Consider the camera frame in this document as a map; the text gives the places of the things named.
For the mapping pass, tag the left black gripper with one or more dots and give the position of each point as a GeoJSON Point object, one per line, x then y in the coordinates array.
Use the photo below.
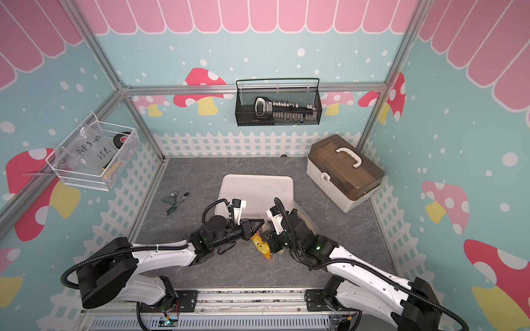
{"type": "Point", "coordinates": [246, 227]}

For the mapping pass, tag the clear ziploc bag of cookies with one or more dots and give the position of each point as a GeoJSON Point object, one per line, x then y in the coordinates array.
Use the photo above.
{"type": "Point", "coordinates": [305, 217]}

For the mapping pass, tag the ziploc bag with yellow chick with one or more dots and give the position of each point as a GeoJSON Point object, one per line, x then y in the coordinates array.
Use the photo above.
{"type": "Point", "coordinates": [261, 245]}

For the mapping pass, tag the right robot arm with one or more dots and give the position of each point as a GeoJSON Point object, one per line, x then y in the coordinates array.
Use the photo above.
{"type": "Point", "coordinates": [356, 284]}

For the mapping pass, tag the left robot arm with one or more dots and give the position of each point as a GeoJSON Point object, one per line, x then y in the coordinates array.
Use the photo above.
{"type": "Point", "coordinates": [117, 271]}

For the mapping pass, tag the white plastic tray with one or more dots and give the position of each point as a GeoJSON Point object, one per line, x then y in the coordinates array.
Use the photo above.
{"type": "Point", "coordinates": [259, 192]}

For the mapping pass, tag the white box with brown lid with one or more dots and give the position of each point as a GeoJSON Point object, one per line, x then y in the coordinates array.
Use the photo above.
{"type": "Point", "coordinates": [342, 172]}

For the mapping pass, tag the socket wrench set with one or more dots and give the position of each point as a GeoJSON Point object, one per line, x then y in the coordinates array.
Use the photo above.
{"type": "Point", "coordinates": [281, 113]}

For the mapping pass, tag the black tape roll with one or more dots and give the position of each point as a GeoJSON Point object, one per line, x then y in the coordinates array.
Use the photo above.
{"type": "Point", "coordinates": [120, 139]}

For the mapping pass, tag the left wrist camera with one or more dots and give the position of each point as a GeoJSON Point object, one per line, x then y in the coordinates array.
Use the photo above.
{"type": "Point", "coordinates": [237, 207]}

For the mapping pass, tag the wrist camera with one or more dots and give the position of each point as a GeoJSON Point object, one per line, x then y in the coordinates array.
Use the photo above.
{"type": "Point", "coordinates": [276, 217]}
{"type": "Point", "coordinates": [237, 207]}

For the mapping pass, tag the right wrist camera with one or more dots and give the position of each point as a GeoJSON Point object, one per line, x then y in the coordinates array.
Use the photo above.
{"type": "Point", "coordinates": [276, 217]}

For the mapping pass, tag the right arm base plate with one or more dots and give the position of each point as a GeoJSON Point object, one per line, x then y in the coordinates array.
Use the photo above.
{"type": "Point", "coordinates": [319, 300]}

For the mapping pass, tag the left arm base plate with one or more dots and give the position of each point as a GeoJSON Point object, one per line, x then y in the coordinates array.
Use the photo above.
{"type": "Point", "coordinates": [180, 301]}

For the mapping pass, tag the black wire mesh basket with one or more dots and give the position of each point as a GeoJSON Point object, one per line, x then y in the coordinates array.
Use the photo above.
{"type": "Point", "coordinates": [304, 91]}

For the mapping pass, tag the clear wall bin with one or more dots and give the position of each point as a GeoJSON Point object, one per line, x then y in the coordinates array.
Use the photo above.
{"type": "Point", "coordinates": [88, 159]}

